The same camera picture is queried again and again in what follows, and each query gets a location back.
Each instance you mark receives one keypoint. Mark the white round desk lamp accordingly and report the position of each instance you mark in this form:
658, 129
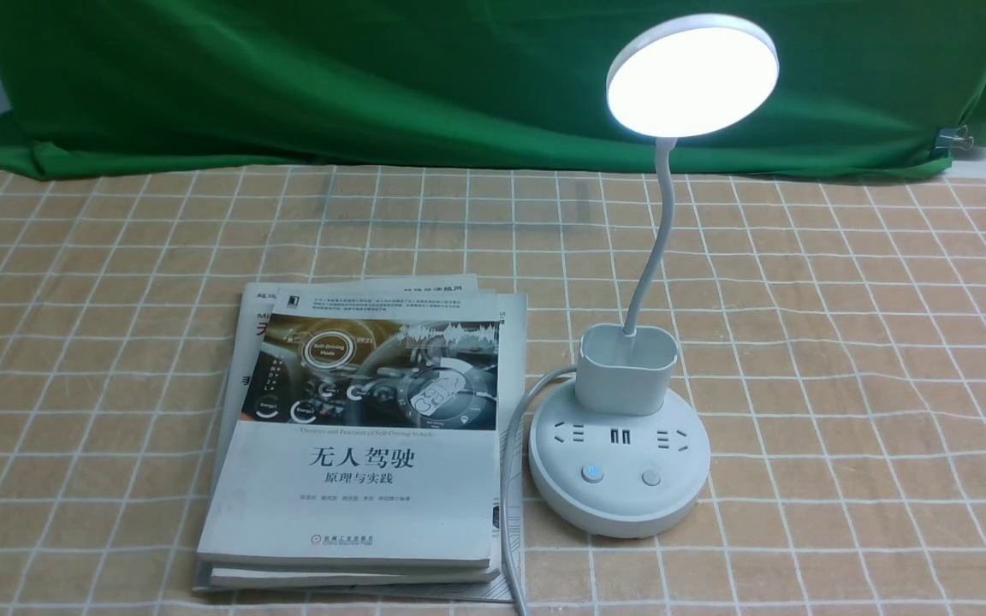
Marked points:
614, 451

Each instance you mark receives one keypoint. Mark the orange checkered tablecloth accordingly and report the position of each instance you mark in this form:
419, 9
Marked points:
833, 341

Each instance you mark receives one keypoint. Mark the top self-driving book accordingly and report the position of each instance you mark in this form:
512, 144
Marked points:
356, 479

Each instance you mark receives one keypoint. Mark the green backdrop cloth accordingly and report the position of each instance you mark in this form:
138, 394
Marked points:
101, 88

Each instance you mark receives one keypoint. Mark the silver binder clip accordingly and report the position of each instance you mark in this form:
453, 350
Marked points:
953, 139

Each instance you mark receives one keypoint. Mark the bottom white book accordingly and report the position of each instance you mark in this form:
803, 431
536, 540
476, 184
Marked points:
491, 586

